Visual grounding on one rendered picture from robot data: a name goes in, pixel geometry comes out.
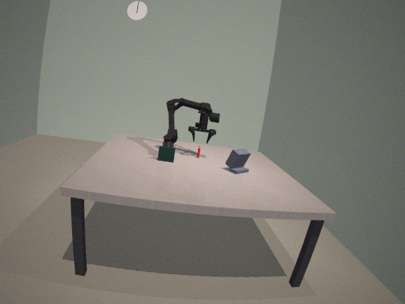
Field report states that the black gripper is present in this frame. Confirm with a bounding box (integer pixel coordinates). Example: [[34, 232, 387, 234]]
[[188, 120, 216, 144]]

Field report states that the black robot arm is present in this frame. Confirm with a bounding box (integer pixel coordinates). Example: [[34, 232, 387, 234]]
[[163, 98, 220, 148]]

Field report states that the dark grey square panel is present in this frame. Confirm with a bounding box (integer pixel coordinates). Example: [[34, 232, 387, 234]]
[[225, 149, 251, 174]]

